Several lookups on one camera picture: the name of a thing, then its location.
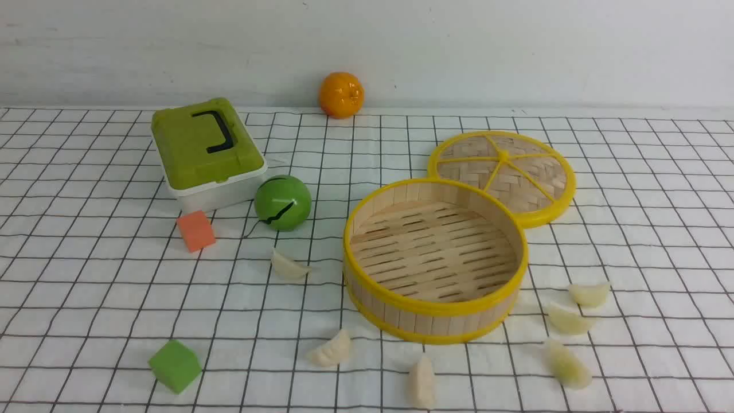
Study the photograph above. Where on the white dumpling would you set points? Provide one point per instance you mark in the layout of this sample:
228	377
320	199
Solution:
569	323
332	352
288	268
421	386
565	366
589	295

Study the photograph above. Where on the green lid white box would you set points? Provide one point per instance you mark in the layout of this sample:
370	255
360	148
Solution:
209	159

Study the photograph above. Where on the white black grid tablecloth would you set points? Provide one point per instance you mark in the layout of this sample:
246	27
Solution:
96	279

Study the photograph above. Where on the orange fruit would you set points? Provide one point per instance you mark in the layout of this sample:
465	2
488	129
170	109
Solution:
341	95

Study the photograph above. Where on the bamboo steamer lid yellow rim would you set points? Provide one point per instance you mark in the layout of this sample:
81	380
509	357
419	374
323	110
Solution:
531	179

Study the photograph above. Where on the green foam cube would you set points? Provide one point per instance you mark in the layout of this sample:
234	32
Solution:
175	365

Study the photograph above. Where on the bamboo steamer tray yellow rim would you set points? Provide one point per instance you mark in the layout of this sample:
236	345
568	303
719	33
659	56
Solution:
433	261

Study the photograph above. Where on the orange foam cube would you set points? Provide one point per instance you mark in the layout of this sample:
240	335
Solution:
196	231

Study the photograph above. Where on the green ball with black cord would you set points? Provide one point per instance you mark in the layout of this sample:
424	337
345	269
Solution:
282	202

